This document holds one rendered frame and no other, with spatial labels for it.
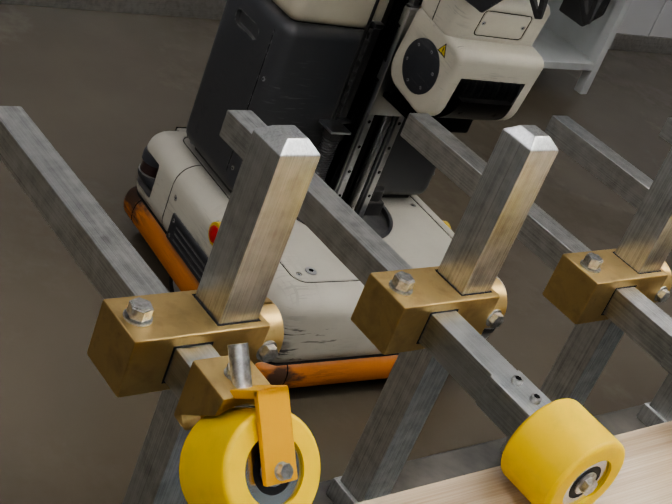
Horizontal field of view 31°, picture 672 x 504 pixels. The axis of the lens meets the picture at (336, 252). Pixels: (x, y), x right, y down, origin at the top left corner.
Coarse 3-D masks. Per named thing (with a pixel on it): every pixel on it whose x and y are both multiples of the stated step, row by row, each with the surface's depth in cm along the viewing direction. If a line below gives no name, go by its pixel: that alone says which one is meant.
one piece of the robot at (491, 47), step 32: (448, 0) 217; (512, 0) 220; (416, 32) 225; (448, 32) 218; (480, 32) 220; (512, 32) 224; (416, 64) 224; (448, 64) 218; (480, 64) 219; (512, 64) 223; (416, 96) 225; (448, 96) 221
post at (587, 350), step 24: (648, 192) 117; (648, 216) 117; (624, 240) 120; (648, 240) 118; (648, 264) 119; (576, 336) 125; (600, 336) 123; (576, 360) 125; (600, 360) 125; (552, 384) 128; (576, 384) 125
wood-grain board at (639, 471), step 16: (640, 432) 107; (656, 432) 108; (624, 448) 104; (640, 448) 105; (656, 448) 106; (624, 464) 102; (640, 464) 103; (656, 464) 104; (448, 480) 92; (464, 480) 93; (480, 480) 93; (496, 480) 94; (624, 480) 100; (640, 480) 101; (656, 480) 102; (384, 496) 88; (400, 496) 88; (416, 496) 89; (432, 496) 90; (448, 496) 90; (464, 496) 91; (480, 496) 92; (496, 496) 92; (512, 496) 93; (608, 496) 98; (624, 496) 98; (640, 496) 99; (656, 496) 100
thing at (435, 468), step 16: (608, 416) 147; (624, 416) 149; (640, 416) 149; (656, 416) 147; (624, 432) 146; (464, 448) 131; (480, 448) 132; (496, 448) 134; (416, 464) 126; (432, 464) 127; (448, 464) 128; (464, 464) 129; (480, 464) 130; (496, 464) 131; (336, 480) 116; (400, 480) 123; (416, 480) 124; (432, 480) 125; (320, 496) 117; (336, 496) 116; (352, 496) 115
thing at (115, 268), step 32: (0, 128) 102; (32, 128) 103; (32, 160) 99; (32, 192) 99; (64, 192) 96; (64, 224) 95; (96, 224) 94; (96, 256) 91; (128, 256) 92; (96, 288) 92; (128, 288) 88; (160, 288) 89; (192, 352) 84
